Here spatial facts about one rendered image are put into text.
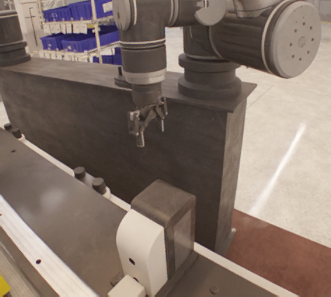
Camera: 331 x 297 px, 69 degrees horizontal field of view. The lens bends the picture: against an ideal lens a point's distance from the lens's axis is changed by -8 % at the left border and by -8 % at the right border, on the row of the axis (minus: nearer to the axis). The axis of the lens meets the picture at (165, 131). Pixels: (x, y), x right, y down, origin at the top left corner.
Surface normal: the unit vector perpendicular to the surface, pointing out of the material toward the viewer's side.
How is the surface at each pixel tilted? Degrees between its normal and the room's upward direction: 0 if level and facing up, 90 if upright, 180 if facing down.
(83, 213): 0
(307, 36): 90
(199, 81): 90
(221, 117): 90
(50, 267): 0
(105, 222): 0
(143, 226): 23
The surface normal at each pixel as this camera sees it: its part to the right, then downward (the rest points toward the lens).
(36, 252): -0.04, -0.88
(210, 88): -0.11, -0.62
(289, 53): 0.46, 0.40
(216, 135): -0.53, 0.43
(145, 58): 0.17, 0.47
